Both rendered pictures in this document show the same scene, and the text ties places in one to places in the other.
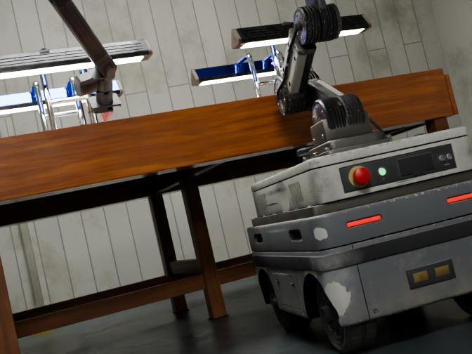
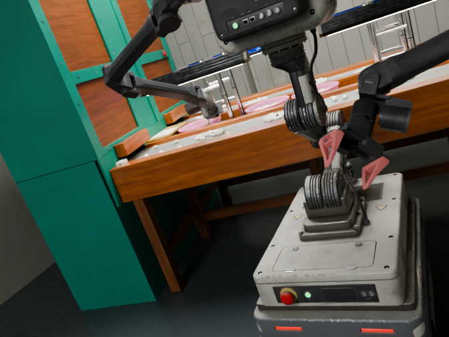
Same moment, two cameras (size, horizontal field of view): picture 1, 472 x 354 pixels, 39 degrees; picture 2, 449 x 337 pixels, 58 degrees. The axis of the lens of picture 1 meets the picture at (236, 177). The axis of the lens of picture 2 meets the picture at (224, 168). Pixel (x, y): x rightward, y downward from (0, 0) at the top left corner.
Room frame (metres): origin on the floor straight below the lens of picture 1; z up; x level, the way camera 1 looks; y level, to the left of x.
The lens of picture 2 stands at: (0.77, -0.96, 1.15)
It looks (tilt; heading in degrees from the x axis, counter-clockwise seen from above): 16 degrees down; 42
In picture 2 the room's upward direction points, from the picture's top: 19 degrees counter-clockwise
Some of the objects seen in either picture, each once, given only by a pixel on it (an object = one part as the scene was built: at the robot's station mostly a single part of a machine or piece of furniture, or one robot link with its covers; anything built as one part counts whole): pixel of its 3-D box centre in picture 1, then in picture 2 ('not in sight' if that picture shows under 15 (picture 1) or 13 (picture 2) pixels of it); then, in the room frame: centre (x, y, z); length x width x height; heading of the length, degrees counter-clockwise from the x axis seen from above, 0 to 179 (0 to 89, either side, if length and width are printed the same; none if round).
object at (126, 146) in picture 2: not in sight; (133, 142); (2.17, 0.89, 0.83); 0.30 x 0.06 x 0.07; 22
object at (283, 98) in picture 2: not in sight; (268, 111); (2.74, 0.35, 0.72); 0.27 x 0.27 x 0.10
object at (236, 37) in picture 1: (302, 29); (388, 6); (2.74, -0.40, 1.08); 0.62 x 0.08 x 0.07; 112
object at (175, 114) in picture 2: not in sight; (176, 113); (2.80, 1.14, 0.83); 0.30 x 0.06 x 0.07; 22
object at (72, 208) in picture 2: not in sight; (142, 191); (2.40, 1.31, 0.42); 1.36 x 0.55 x 0.84; 22
